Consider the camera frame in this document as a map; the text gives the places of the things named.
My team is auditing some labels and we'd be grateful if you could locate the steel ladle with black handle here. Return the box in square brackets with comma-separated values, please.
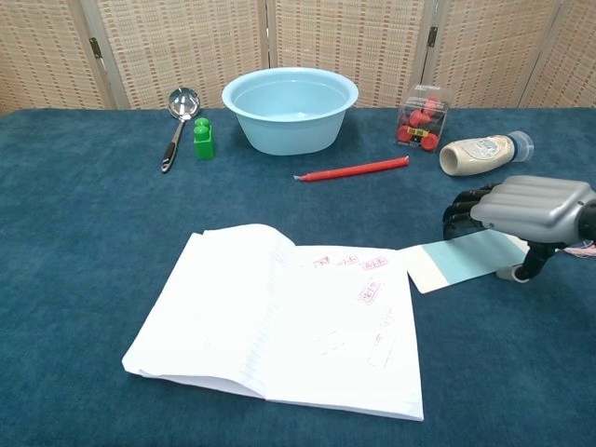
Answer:
[160, 87, 201, 174]

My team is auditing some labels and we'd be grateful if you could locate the white and orange notebook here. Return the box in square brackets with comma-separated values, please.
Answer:
[121, 223, 426, 423]

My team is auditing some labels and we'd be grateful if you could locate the woven folding screen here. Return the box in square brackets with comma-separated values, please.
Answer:
[0, 0, 596, 117]

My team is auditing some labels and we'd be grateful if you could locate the dark blue table cloth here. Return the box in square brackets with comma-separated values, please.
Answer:
[0, 106, 596, 447]

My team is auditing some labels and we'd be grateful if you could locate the teal bookmark with pink tassel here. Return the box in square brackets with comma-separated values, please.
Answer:
[400, 230, 596, 295]

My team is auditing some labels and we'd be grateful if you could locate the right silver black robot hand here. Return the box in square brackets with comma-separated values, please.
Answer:
[440, 175, 596, 284]

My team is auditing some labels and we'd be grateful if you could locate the red pen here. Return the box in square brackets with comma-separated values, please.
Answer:
[292, 156, 411, 183]

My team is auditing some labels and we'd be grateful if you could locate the clear box of red pieces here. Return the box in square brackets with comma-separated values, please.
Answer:
[395, 84, 452, 155]

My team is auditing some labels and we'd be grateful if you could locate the green toy building block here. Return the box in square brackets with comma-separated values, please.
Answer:
[193, 117, 217, 162]

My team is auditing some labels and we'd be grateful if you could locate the light blue plastic bowl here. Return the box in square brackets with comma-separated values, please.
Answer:
[221, 66, 359, 156]

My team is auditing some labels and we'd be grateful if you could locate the beige squeeze bottle, blue cap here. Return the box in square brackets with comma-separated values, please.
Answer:
[439, 130, 535, 178]

